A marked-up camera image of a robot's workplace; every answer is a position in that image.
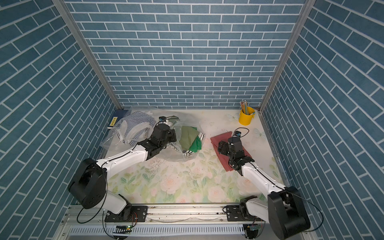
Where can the olive green garment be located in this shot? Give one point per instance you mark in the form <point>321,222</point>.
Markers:
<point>188,136</point>

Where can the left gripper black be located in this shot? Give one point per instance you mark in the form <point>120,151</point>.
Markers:
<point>171,132</point>

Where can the dark blue book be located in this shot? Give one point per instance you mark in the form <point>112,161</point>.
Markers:
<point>116,116</point>

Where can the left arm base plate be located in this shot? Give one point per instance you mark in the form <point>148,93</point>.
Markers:
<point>126,213</point>

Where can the clear bag with striped clothes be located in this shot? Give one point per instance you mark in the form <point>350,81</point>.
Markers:
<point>128,131</point>

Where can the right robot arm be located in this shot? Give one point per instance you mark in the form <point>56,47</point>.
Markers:
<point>284,210</point>

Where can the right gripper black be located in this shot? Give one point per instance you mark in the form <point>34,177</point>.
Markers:
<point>224,145</point>

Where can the bright green garment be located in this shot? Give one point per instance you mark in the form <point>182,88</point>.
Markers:
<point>196,145</point>

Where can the aluminium rail frame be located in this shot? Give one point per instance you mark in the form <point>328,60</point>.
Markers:
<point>165,221</point>

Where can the coloured pencils bundle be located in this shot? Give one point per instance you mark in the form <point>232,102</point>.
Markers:
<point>244,107</point>

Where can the striped black white garment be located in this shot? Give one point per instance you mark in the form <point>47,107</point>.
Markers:
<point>188,153</point>

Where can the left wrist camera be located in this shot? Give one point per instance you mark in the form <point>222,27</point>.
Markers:
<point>165,120</point>

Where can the yellow pencil cup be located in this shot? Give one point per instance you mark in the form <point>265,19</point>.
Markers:
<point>246,116</point>

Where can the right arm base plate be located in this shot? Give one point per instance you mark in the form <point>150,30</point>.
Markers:
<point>238,213</point>

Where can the clear vacuum bag with valve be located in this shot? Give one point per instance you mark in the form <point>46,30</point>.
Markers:
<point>173,152</point>

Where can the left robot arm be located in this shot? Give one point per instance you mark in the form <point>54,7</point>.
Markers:
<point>89,184</point>

